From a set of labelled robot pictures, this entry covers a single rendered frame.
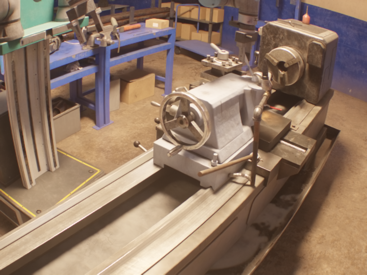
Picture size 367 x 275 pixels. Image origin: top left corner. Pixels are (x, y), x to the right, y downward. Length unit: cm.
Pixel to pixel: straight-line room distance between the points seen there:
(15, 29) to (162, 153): 93
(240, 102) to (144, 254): 77
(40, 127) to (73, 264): 123
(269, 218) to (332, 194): 119
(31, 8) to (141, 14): 389
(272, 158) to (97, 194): 77
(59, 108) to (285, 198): 220
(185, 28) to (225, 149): 513
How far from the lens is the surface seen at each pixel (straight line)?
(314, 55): 227
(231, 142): 143
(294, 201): 215
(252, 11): 152
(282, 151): 166
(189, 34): 639
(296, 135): 184
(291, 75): 219
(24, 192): 227
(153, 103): 203
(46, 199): 217
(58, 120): 330
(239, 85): 151
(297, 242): 247
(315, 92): 239
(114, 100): 385
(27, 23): 190
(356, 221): 287
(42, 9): 196
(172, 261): 111
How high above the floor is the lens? 169
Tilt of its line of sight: 29 degrees down
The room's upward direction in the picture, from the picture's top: 4 degrees clockwise
